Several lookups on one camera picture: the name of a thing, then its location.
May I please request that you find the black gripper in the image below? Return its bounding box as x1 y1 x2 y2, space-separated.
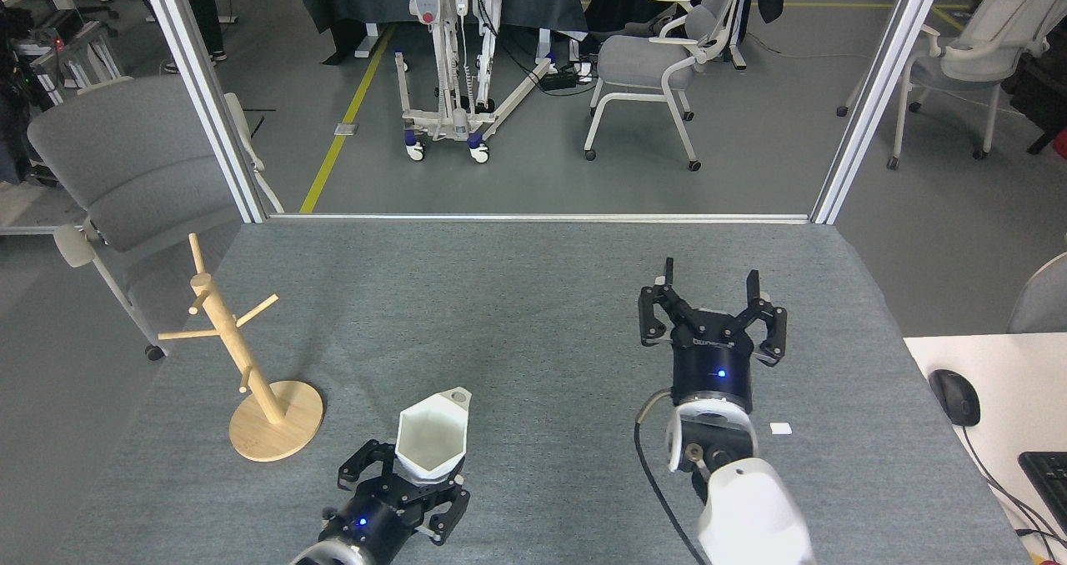
638 257 789 409
320 438 471 559

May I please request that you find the white hexagonal cup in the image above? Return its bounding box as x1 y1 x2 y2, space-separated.
394 387 473 485

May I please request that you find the wooden cup rack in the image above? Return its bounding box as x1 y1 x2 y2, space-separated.
158 232 324 463

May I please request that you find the metal equipment rack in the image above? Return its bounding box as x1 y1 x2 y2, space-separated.
0 0 128 109

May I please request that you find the black computer mouse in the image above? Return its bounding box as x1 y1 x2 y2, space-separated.
928 368 982 428

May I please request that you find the white desk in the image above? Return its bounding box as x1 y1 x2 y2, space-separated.
904 332 1067 565

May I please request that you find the grey chair backrest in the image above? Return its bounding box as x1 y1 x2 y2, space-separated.
1005 252 1067 335

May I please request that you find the black keyboard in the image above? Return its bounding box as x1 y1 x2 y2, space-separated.
1018 451 1067 534

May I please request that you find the white mesh-back chair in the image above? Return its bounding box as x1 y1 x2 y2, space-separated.
837 0 1067 172

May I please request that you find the large grey office chair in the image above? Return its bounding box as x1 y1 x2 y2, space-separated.
27 76 285 362

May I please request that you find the white wheeled lift stand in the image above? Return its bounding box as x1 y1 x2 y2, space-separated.
378 0 556 164

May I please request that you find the person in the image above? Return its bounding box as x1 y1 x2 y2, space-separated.
163 0 228 75

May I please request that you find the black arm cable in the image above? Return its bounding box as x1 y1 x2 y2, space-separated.
633 389 711 565

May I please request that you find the silver frame rail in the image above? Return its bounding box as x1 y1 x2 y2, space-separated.
266 212 812 226

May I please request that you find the grey chair with white frame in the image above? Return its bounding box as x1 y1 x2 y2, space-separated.
583 0 758 173

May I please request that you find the silver frame post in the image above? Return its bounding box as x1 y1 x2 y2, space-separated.
135 0 268 225
810 0 950 226

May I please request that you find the black mouse cable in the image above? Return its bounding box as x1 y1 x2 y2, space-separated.
959 423 1067 543

